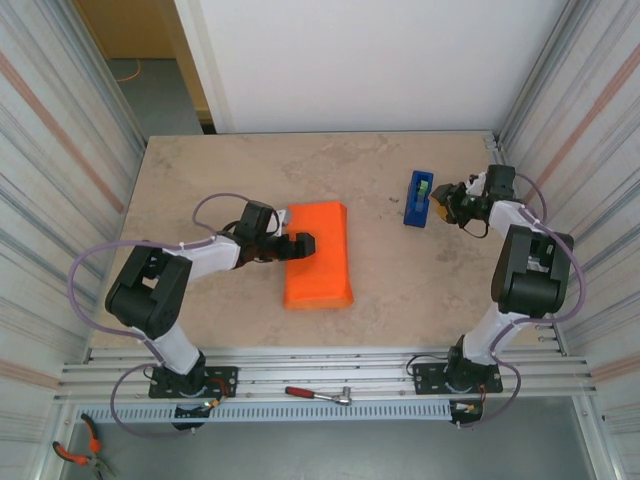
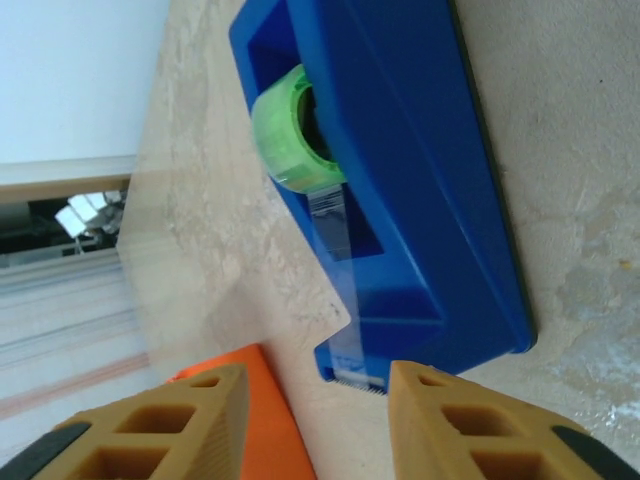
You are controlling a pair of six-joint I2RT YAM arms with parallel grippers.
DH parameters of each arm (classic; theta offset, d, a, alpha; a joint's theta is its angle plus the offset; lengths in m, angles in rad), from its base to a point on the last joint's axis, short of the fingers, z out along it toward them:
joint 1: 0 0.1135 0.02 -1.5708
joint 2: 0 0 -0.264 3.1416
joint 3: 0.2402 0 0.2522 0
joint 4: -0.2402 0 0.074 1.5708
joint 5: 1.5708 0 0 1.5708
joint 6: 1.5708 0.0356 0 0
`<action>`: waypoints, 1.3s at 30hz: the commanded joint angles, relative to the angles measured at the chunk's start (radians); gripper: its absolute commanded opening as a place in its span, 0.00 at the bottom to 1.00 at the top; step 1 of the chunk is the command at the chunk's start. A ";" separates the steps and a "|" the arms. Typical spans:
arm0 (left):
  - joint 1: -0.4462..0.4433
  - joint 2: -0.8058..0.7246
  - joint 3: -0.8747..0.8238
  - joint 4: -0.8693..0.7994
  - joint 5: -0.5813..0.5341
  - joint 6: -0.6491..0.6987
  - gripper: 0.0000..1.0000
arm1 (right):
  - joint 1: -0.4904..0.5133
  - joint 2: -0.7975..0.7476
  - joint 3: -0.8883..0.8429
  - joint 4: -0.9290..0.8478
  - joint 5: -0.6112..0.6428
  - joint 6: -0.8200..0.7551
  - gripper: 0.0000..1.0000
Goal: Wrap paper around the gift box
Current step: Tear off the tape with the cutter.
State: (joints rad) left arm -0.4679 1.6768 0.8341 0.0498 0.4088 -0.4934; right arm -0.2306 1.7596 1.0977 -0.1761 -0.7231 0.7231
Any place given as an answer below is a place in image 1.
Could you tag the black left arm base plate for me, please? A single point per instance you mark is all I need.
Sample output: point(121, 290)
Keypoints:
point(227, 372)

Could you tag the aluminium frame post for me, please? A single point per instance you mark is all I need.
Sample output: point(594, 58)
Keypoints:
point(107, 80)
point(545, 65)

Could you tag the blue tape dispenser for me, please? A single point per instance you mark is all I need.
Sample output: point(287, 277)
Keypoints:
point(415, 210)

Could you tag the aluminium rail frame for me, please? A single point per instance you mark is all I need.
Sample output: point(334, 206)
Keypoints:
point(325, 367)

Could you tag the yellow power connector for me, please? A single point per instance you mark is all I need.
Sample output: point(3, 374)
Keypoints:
point(213, 402)
point(469, 407)

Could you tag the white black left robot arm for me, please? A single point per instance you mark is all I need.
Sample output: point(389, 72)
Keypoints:
point(150, 295)

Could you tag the yellow wooden door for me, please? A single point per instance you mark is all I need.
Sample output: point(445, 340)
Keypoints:
point(125, 30)

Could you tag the green tape roll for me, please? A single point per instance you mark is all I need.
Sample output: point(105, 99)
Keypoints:
point(423, 188)

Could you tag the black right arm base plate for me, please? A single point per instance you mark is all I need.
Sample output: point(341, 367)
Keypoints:
point(422, 372)

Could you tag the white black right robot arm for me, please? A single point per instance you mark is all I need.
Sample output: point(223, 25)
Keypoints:
point(530, 280)

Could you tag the aluminium side rail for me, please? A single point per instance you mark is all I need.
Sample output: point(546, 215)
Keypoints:
point(559, 345)

